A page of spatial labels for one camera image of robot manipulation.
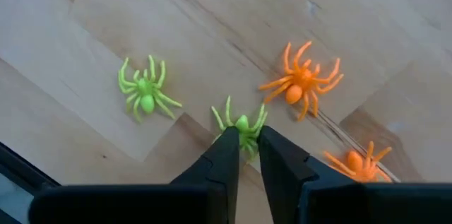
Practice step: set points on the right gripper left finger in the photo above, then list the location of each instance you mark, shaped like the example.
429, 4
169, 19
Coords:
222, 167

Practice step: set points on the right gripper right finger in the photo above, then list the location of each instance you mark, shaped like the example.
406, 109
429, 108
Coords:
282, 174

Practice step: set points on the green plastic toy spider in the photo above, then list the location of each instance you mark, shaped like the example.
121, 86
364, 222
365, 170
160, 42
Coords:
242, 122
146, 102

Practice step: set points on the orange plastic toy spider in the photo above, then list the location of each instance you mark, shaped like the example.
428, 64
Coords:
355, 162
295, 93

